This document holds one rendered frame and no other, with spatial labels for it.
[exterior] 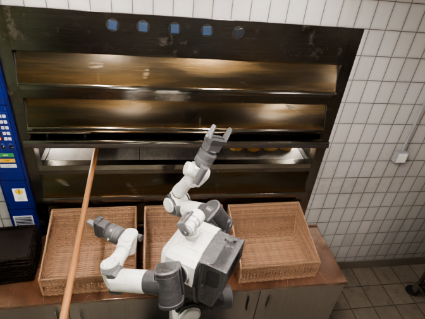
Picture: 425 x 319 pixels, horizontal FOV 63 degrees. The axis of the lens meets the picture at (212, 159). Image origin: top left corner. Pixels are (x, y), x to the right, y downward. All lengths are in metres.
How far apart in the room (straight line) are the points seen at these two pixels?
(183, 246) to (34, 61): 1.24
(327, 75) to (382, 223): 1.54
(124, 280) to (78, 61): 1.16
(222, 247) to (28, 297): 1.37
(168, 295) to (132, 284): 0.15
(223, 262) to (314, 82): 1.26
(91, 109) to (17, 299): 1.20
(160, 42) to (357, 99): 1.27
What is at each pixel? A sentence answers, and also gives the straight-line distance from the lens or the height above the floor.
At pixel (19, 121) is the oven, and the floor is 1.48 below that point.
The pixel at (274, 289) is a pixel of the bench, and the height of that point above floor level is 0.56.
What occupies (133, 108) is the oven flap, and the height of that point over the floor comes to 1.57.
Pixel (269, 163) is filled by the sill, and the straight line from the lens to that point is 2.44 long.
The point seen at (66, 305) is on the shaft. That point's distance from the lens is 1.61.
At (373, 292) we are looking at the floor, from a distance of 3.53.
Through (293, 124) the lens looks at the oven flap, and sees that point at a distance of 2.30.
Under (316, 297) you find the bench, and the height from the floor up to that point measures 0.42.
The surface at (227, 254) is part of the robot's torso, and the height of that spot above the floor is 1.39.
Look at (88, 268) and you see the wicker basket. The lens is 2.50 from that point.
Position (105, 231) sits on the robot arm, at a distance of 1.84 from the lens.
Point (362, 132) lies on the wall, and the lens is 2.58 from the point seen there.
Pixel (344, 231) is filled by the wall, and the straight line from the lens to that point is 3.19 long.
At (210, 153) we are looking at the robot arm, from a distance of 1.62.
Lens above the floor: 2.50
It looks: 34 degrees down
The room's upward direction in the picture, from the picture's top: 6 degrees clockwise
